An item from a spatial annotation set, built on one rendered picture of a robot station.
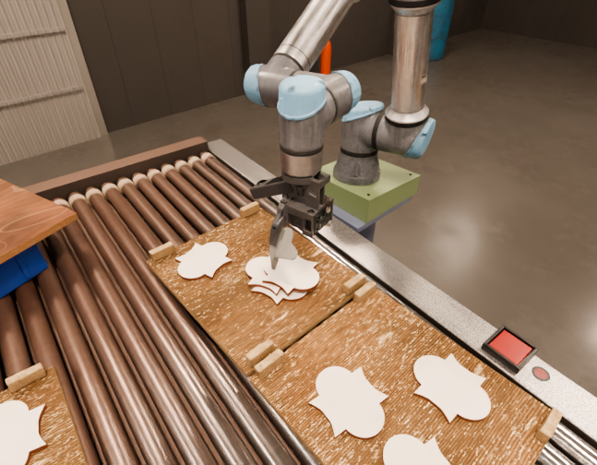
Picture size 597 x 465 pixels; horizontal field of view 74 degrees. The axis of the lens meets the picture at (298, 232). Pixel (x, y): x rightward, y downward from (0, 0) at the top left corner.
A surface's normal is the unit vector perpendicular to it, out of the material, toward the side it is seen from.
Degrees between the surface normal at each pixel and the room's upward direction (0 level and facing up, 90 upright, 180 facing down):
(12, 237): 0
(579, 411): 0
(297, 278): 0
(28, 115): 90
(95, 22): 90
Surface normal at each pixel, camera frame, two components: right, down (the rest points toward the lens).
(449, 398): 0.00, -0.78
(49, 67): 0.66, 0.47
